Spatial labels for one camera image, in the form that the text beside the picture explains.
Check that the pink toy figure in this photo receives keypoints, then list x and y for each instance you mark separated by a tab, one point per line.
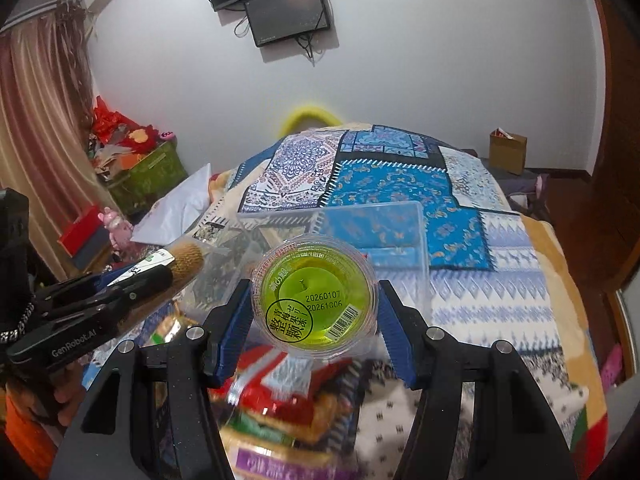
117	227

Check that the red flat box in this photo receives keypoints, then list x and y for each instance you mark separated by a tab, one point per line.
82	236

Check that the pink slipper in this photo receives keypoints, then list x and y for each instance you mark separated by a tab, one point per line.
611	366

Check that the beige pink curtain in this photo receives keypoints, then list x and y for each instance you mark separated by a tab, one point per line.
45	125

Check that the patchwork printed blanket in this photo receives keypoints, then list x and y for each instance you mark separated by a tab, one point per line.
400	195

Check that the green basket with clutter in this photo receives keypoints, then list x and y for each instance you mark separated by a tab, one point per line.
122	137

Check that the purple snack packet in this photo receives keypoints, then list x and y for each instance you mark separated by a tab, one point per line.
287	462

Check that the red white snack packet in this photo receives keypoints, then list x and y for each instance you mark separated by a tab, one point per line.
295	385

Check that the small black wall monitor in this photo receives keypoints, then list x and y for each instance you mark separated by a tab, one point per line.
289	14

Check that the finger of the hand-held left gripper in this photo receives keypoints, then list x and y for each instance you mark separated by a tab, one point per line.
117	284
127	307

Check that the brown wooden door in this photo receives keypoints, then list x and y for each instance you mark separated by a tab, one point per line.
616	125

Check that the dark grey clothes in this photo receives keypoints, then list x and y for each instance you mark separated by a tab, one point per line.
525	187

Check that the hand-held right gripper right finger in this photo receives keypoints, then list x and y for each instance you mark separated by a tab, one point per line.
396	342

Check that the person's left hand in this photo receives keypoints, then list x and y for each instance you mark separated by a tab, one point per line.
64	390

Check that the dark patterned snack packet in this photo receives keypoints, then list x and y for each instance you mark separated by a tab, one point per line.
225	257

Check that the white pillow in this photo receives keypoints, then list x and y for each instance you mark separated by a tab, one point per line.
172	207

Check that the brown egg roll snack packet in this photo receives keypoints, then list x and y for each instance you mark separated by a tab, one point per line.
186	258

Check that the clear plastic storage box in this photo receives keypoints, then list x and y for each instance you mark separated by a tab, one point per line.
350	240

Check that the green orange snack packet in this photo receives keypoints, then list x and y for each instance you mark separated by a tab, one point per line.
167	332

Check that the green storage box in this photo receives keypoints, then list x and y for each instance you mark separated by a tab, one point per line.
150	172

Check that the green jelly cup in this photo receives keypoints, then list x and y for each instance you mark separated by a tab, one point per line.
315	305

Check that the person's left forearm orange sleeve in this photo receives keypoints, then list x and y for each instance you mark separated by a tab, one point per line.
25	425

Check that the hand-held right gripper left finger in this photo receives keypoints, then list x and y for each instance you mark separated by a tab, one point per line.
231	332

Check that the brown cardboard box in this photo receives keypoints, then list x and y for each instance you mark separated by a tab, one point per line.
507	151

